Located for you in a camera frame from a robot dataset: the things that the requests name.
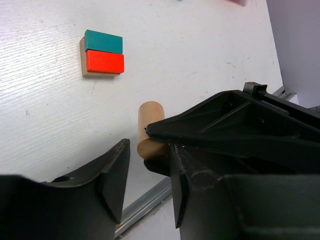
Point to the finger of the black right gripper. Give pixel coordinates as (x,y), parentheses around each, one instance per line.
(245,123)

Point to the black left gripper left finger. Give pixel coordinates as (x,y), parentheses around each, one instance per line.
(85,204)

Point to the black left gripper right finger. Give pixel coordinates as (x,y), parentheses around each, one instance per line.
(214,200)

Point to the natural wood cylinder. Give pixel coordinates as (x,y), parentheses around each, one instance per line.
(148,147)

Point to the red wood block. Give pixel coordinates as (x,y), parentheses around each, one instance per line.
(104,62)

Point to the natural wood block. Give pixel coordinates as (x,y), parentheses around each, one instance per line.
(85,72)

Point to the teal wood block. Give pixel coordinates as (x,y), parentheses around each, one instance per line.
(103,42)

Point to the red plastic bin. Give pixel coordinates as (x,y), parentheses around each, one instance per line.
(239,2)

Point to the aluminium table edge rail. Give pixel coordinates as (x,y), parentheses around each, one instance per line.
(148,206)

